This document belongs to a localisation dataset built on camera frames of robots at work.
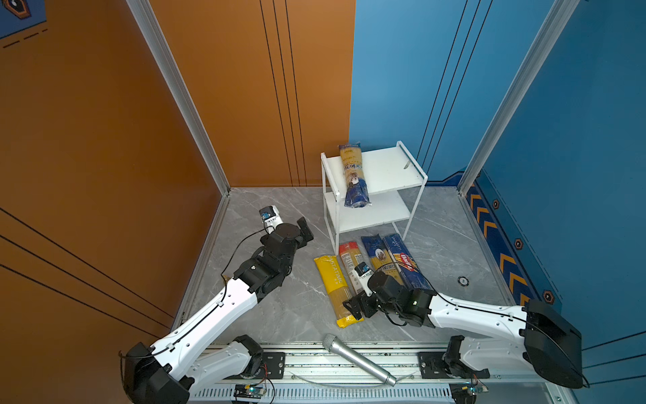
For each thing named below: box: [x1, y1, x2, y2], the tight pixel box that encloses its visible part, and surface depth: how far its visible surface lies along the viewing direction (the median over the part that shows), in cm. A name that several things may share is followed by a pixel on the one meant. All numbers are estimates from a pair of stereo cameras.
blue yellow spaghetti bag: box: [360, 233, 404, 286], surface depth 96 cm
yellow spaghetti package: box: [314, 255, 365, 329], surface depth 89 cm
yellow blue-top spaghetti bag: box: [338, 142, 372, 208], surface depth 76 cm
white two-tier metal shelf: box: [320, 140, 429, 256], surface depth 83 cm
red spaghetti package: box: [338, 241, 365, 295], surface depth 96 cm
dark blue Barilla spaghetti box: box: [383, 233, 434, 291], surface depth 93 cm
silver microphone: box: [323, 334, 398, 387], surface depth 75 cm
